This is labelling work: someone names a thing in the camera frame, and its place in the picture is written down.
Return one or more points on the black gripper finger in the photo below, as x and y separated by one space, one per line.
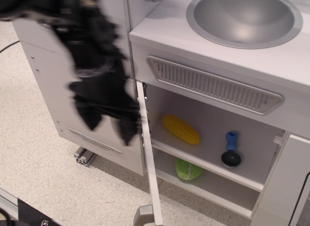
128 128
90 116

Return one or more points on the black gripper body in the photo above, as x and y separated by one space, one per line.
106 95

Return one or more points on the white cabinet door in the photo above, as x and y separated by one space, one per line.
149 158

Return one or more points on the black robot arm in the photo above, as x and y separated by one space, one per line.
89 37

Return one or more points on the aluminium extrusion under cabinet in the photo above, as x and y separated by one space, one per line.
84 156

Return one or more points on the white toy kitchen cabinet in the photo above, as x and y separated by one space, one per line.
271 185

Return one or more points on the silver emblem on fridge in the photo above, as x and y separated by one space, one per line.
94 141

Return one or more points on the lower metal door hinge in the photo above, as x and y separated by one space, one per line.
148 121

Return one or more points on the metal door hinge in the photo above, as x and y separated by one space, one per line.
148 121
144 86

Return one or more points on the upper metal door hinge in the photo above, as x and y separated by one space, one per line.
144 86

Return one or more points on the yellow toy corn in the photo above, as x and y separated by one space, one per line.
181 129

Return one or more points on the green toy cabbage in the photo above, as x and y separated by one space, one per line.
186 170

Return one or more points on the grey vent panel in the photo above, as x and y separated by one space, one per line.
219 88

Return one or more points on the silver sink bowl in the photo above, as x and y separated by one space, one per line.
245 24

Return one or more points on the grey cabinet door handle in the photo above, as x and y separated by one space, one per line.
144 215

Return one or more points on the blue handled toy ladle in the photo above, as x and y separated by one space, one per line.
230 158

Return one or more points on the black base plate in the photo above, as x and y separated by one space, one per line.
32 216

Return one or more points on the aluminium extrusion rail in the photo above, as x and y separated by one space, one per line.
9 203

